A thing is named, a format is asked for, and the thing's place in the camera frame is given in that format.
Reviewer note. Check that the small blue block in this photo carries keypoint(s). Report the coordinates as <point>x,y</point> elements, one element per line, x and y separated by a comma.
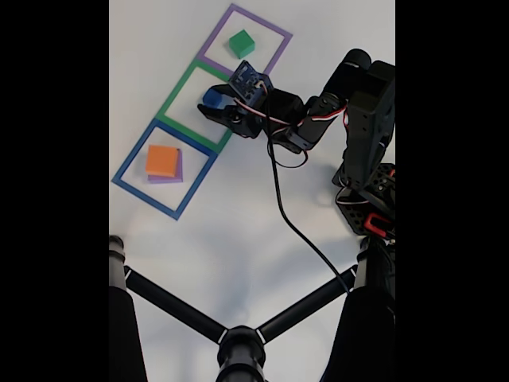
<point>212,99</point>

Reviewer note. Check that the green block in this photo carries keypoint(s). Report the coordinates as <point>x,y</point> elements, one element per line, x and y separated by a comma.
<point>240,44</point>

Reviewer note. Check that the orange block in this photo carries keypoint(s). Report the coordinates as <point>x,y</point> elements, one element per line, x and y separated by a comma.
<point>161,159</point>

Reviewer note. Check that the large purple block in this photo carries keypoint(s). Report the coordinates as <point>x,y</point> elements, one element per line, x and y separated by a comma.
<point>179,175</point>

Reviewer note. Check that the red clamp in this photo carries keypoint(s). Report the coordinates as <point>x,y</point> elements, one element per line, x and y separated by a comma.
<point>374,224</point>

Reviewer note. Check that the black tripod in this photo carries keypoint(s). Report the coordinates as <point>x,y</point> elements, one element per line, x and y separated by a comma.
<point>240,350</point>

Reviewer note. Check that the camera board with blue mount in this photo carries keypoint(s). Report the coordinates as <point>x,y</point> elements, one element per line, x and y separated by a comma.
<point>248,81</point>

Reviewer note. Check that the green square frame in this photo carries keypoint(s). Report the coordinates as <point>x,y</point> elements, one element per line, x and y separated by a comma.
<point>177,90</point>

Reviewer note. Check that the purple square frame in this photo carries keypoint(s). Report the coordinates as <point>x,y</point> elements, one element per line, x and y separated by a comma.
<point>216,32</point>

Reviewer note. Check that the blue square frame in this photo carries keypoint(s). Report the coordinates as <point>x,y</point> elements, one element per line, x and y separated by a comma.
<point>136,151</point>

